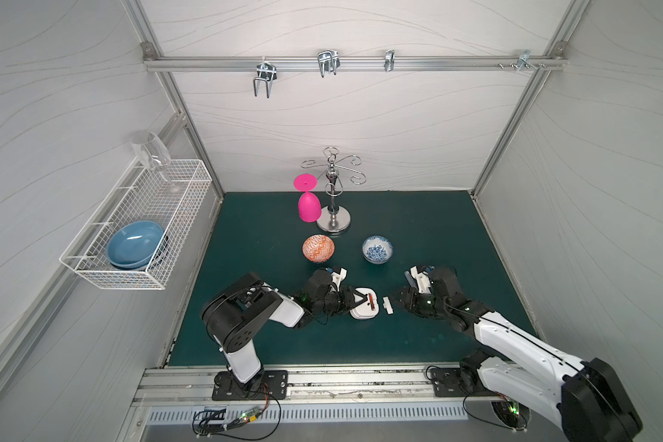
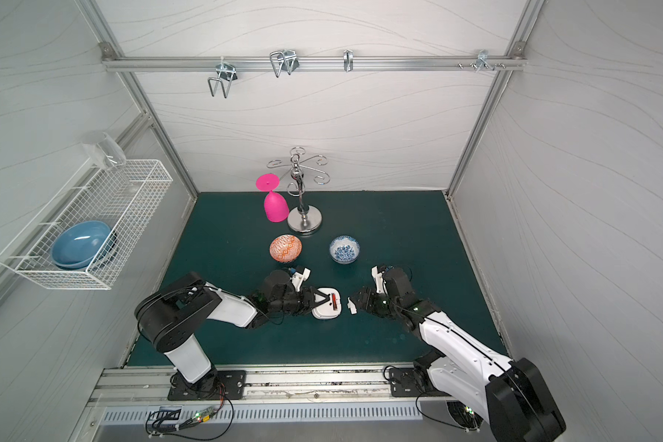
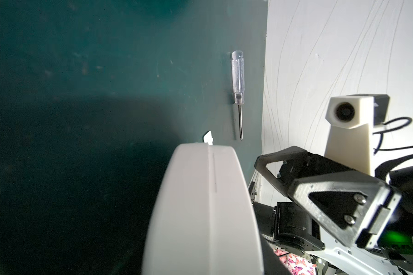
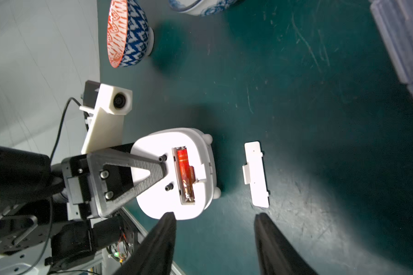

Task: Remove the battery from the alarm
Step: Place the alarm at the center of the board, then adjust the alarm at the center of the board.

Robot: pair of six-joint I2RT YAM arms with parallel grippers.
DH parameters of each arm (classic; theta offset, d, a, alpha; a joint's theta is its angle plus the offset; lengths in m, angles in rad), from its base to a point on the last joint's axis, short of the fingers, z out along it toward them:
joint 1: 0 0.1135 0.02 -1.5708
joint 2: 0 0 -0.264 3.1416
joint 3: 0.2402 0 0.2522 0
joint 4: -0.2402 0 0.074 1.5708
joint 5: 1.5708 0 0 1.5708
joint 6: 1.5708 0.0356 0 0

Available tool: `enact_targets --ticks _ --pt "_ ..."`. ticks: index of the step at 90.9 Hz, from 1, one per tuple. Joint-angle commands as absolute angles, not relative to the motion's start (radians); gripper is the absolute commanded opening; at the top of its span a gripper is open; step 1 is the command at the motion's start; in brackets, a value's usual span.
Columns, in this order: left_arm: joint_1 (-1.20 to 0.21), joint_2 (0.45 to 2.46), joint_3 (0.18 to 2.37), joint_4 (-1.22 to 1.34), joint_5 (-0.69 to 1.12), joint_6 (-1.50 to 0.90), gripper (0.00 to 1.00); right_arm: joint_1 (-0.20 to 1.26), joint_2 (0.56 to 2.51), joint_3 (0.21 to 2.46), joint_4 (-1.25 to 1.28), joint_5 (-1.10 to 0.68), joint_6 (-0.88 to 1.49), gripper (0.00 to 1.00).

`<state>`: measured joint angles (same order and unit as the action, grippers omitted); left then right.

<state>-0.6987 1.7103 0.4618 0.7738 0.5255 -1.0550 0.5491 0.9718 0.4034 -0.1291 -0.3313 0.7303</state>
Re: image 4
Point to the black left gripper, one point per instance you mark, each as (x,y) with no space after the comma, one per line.
(115,178)

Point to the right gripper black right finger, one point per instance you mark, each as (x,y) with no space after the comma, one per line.
(276,256)

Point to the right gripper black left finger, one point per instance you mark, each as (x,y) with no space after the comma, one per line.
(155,254)

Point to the red battery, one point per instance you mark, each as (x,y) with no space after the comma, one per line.
(187,176)

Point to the white alarm clock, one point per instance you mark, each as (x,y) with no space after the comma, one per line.
(166,195)

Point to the white battery cover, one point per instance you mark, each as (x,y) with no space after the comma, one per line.
(254,174)

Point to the small screwdriver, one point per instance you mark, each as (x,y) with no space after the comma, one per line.
(394,20)

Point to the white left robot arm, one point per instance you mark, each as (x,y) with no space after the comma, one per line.
(33,210)

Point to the orange patterned bowl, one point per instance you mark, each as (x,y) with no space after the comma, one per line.
(129,37)

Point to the blue white patterned bowl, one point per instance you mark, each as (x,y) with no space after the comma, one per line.
(200,7)

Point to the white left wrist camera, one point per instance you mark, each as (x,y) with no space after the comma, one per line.
(107,107)

